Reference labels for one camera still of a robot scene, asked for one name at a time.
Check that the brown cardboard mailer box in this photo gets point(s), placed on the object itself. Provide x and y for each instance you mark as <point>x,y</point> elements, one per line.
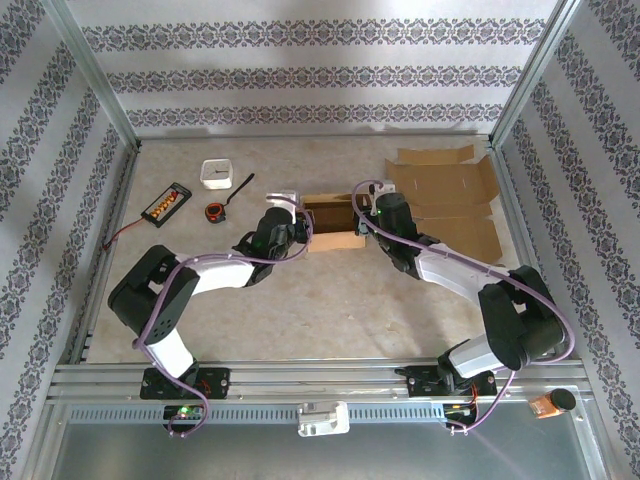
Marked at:
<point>440,180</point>
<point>335,242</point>

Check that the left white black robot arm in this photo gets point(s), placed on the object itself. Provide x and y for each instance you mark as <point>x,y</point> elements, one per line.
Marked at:
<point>150,300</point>

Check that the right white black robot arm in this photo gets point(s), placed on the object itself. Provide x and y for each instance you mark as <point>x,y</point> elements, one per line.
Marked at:
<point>520,320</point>

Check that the black orange tape measure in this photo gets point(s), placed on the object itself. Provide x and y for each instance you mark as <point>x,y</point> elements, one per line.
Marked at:
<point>215,212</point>

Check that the white square container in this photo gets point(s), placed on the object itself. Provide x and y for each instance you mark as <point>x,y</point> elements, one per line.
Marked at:
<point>216,174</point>

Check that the black board with orange connectors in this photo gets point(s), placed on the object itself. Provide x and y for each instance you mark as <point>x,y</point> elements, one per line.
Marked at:
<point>167,204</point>

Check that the circuit board with green light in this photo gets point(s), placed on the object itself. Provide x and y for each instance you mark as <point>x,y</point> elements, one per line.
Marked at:
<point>192,412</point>

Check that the grey metal panel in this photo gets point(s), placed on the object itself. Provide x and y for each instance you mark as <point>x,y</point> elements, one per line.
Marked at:
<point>350,455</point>

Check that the orange black device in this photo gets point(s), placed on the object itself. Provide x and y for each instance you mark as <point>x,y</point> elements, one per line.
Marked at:
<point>545,407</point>

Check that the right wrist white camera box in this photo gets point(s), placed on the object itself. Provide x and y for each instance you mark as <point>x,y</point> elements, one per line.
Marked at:
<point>386,188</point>

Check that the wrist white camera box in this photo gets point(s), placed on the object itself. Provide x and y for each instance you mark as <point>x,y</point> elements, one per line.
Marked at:
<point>282,196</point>
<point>386,188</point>

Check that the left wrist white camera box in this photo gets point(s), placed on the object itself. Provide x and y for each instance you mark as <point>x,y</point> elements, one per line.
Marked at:
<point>282,196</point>

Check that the aluminium frame rail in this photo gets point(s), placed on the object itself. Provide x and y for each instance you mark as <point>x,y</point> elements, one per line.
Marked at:
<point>514,210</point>
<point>119,200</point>
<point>200,136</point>

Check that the wide aluminium mounting rail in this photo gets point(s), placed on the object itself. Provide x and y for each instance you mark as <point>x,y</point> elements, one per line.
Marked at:
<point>325,380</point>

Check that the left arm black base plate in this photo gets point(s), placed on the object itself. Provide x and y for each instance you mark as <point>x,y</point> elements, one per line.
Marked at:
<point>217,382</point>

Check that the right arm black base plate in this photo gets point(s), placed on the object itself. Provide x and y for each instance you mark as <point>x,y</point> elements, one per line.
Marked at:
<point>422,382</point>

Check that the white plastic bracket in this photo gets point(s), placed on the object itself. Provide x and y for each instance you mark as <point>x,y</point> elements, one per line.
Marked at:
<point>325,420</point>

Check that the aluminium frame post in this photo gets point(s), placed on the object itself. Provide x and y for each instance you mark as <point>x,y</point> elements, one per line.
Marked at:
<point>538,65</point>
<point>90,65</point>

